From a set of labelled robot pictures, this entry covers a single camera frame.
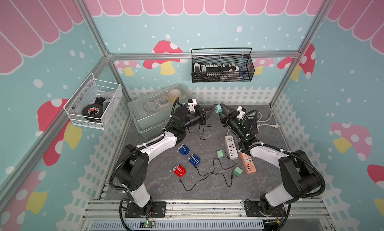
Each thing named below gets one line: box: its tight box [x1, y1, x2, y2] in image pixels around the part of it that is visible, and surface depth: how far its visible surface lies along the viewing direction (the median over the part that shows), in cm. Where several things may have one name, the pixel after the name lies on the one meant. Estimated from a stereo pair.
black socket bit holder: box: [193, 62, 238, 79], surface depth 90 cm
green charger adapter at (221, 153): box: [216, 150, 226, 158], surface depth 93 cm
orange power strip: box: [240, 152, 257, 175], surface depth 89 cm
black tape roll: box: [82, 104, 104, 121], surface depth 70 cm
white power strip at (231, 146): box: [224, 135, 239, 160], surface depth 95 cm
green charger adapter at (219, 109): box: [215, 105, 223, 113], surface depth 77 cm
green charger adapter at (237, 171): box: [232, 166, 243, 177], surface depth 87 cm
